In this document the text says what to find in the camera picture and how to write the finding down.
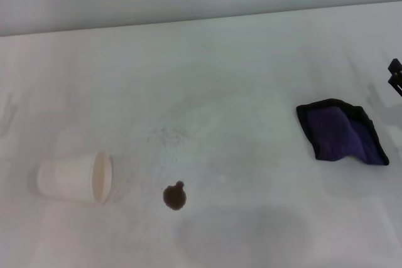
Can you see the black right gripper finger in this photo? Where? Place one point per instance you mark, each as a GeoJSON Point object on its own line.
{"type": "Point", "coordinates": [394, 66]}

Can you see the purple rag with black trim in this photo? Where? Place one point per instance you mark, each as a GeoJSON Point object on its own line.
{"type": "Point", "coordinates": [333, 133]}

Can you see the white paper cup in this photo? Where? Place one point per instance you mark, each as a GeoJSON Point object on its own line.
{"type": "Point", "coordinates": [66, 175]}

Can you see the black water stain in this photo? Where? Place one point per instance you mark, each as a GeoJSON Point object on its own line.
{"type": "Point", "coordinates": [174, 197]}

